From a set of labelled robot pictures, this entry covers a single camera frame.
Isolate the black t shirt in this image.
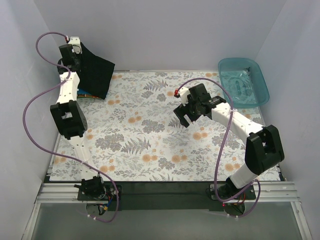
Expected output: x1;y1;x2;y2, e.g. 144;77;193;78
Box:
78;42;115;100

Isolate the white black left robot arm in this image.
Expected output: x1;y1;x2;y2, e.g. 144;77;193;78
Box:
50;43;107;200

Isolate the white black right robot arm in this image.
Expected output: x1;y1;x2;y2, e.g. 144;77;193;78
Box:
174;83;285;202

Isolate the floral table mat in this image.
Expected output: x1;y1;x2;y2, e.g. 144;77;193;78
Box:
49;71;281;182

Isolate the teal plastic bin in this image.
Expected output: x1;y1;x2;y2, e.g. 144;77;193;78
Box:
218;57;270;109

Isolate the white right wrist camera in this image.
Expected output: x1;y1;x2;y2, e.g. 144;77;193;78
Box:
174;87;190;106

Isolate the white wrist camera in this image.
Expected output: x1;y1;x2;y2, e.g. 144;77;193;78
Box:
174;87;190;106
68;36;82;54

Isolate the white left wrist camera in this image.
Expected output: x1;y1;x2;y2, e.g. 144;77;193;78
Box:
68;36;82;54

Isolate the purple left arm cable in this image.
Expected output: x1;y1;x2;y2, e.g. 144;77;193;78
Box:
22;32;121;223

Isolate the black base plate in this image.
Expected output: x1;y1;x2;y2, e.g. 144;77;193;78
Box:
77;181;257;213

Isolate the aluminium frame rail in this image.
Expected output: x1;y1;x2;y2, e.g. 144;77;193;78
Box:
23;179;312;240

